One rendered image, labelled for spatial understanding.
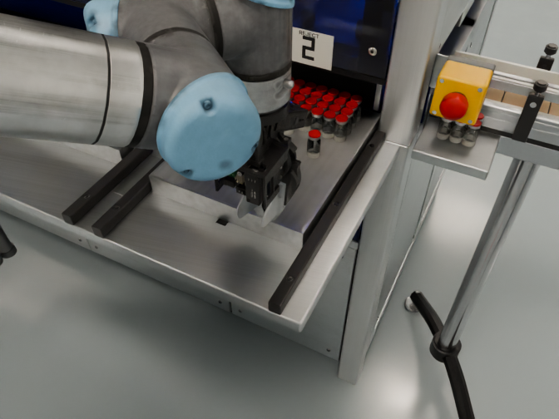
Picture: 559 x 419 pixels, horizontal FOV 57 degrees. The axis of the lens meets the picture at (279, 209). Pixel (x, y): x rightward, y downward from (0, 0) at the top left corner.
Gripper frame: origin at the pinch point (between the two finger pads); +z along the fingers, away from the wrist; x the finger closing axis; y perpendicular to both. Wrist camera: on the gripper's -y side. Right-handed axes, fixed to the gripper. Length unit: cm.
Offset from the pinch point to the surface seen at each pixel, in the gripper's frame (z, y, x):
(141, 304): 92, -22, -61
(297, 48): -9.8, -27.4, -8.9
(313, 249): 1.6, 2.3, 7.9
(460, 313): 60, -42, 32
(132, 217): 3.6, 7.1, -19.3
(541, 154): 5, -38, 33
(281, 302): 1.5, 11.8, 7.9
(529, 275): 92, -92, 52
